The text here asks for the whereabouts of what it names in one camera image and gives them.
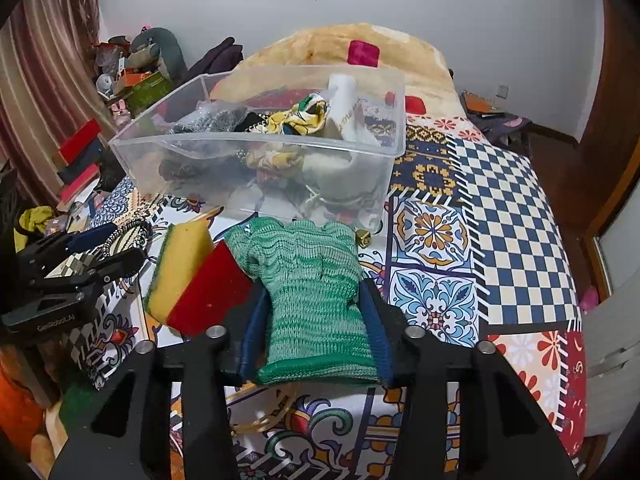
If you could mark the patchwork printed bedsheet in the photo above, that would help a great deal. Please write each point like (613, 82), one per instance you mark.
(500, 220)

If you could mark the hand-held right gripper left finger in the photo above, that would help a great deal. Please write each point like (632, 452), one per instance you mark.
(252, 332)

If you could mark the beige fleece blanket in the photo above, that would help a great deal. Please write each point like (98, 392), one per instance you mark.
(300, 50)

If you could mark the purple cloth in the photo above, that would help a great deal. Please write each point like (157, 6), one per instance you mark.
(505, 127)

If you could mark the wooden nightstand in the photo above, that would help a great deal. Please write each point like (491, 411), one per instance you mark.
(505, 132)

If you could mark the yellow floral cloth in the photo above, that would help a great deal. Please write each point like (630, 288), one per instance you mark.
(292, 115)

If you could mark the wooden door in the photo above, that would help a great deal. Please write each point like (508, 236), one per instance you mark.
(612, 110)

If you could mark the wall socket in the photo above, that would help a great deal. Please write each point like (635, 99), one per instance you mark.
(502, 92)

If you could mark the grey knitted cloth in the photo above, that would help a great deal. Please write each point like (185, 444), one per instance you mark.
(210, 117)

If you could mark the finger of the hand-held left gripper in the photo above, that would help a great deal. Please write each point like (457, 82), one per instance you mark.
(122, 262)
(95, 236)

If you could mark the magenta cloth patch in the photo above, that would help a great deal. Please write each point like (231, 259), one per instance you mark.
(363, 53)

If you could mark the green knit glove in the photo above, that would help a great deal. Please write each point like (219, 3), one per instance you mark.
(312, 305)

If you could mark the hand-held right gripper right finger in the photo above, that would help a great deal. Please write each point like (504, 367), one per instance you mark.
(376, 335)

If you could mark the clear plastic storage bin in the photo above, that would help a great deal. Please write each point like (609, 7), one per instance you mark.
(220, 160)

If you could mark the small red cloth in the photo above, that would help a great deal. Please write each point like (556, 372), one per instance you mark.
(414, 104)

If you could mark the green cardboard box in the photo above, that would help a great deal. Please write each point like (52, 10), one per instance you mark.
(147, 92)

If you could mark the red sponge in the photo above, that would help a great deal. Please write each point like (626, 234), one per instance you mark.
(212, 290)

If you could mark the white cabinet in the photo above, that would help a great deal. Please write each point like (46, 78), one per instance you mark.
(615, 355)

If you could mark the brown striped curtain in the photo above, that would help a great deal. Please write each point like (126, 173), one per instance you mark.
(45, 85)

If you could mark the white knitted cloth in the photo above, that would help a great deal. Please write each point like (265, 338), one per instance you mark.
(340, 177)

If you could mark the dark purple garment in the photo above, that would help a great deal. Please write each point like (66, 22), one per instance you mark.
(215, 60)

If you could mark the orange plush toy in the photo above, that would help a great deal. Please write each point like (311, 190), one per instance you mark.
(20, 410)

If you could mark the red flat box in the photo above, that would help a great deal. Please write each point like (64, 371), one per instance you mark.
(80, 142)

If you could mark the yellow sponge with green scrubber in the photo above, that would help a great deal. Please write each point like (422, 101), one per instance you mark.
(175, 270)

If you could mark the pink plush toy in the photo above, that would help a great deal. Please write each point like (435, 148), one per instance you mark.
(590, 300)

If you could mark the yellow-green cloth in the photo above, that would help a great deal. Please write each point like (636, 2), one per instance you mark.
(35, 222)

